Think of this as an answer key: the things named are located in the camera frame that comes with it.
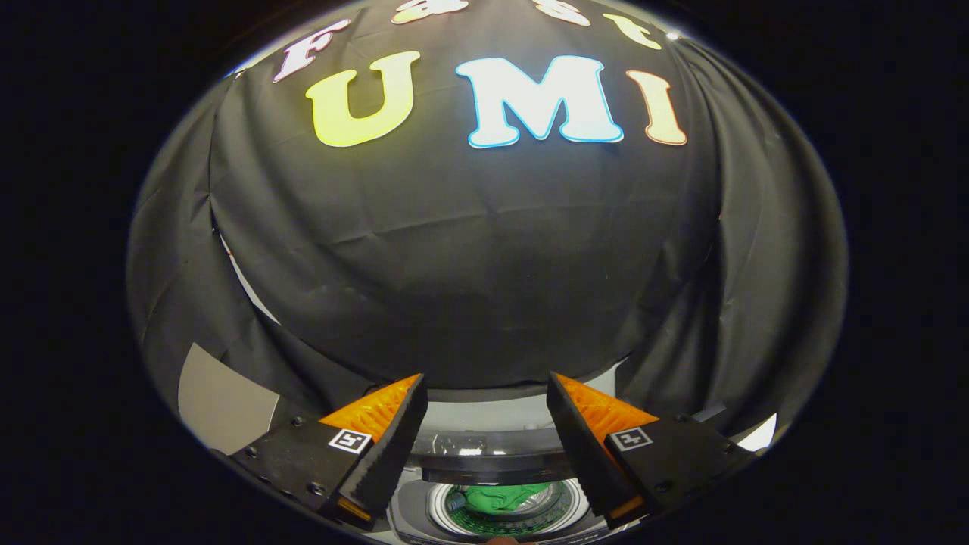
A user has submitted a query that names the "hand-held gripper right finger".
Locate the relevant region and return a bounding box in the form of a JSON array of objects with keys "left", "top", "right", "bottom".
[{"left": 547, "top": 371, "right": 758, "bottom": 529}]

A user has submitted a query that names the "dark cabinet with grey door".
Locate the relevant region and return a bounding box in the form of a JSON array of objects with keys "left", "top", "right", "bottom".
[{"left": 178, "top": 343, "right": 281, "bottom": 455}]

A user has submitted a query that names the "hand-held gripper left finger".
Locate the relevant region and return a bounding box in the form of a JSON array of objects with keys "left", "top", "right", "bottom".
[{"left": 231, "top": 373, "right": 429, "bottom": 531}]

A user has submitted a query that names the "dark washing machine lid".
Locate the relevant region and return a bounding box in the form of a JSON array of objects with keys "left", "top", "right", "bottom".
[{"left": 413, "top": 397, "right": 584, "bottom": 485}]

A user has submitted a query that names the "green polo shirt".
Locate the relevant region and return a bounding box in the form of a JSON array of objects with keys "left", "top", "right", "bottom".
[{"left": 447, "top": 483, "right": 557, "bottom": 517}]

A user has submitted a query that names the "grey washing machine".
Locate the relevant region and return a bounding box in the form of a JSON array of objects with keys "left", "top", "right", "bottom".
[{"left": 386, "top": 469, "right": 614, "bottom": 544}]

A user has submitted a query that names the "black backdrop cloth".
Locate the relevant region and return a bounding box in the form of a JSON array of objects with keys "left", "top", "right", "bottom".
[{"left": 127, "top": 0, "right": 849, "bottom": 447}]

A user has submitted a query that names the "white flat sheet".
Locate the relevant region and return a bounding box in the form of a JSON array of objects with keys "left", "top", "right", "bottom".
[{"left": 738, "top": 413, "right": 778, "bottom": 453}]

